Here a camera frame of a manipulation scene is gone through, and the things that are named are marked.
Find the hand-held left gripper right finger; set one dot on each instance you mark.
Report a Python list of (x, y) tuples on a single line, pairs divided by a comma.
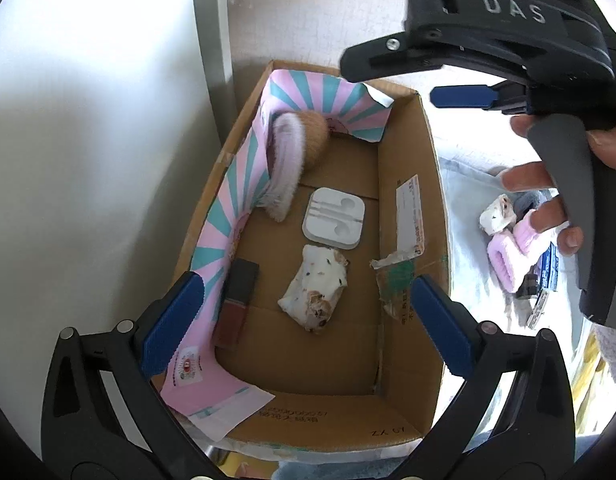
[(440, 330)]

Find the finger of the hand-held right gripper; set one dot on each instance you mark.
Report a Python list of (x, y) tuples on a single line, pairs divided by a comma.
[(463, 97), (378, 60)]

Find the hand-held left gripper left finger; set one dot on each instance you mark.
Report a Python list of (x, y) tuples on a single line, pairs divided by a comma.
[(170, 325)]

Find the pink hair claw clip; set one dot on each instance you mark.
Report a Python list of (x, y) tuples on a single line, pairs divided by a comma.
[(505, 260)]

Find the blue grey cloth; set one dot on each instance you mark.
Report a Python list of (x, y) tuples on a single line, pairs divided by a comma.
[(525, 202)]

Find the small white hamster toy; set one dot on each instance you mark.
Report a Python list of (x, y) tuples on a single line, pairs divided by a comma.
[(497, 215)]

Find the blue white printed packet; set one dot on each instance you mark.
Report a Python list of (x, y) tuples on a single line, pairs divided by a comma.
[(548, 265)]

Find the cardboard box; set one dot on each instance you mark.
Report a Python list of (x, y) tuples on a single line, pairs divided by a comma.
[(313, 360)]

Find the person's right hand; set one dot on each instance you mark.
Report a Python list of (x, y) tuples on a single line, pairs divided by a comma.
[(525, 176)]

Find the floral bedsheet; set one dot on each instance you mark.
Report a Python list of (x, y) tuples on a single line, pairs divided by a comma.
[(468, 270)]

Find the dark brown lip gloss tube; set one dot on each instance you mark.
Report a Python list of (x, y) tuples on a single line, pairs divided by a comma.
[(237, 300)]

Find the white shipping label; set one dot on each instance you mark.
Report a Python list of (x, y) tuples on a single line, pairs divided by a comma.
[(410, 215)]

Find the white spotted plush toy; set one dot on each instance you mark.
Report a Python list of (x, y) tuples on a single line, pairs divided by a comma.
[(313, 285)]

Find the pink teal striped paper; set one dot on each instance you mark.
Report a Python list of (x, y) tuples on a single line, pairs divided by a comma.
[(237, 185)]

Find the white earphone case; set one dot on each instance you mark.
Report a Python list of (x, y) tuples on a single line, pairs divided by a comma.
[(333, 217)]

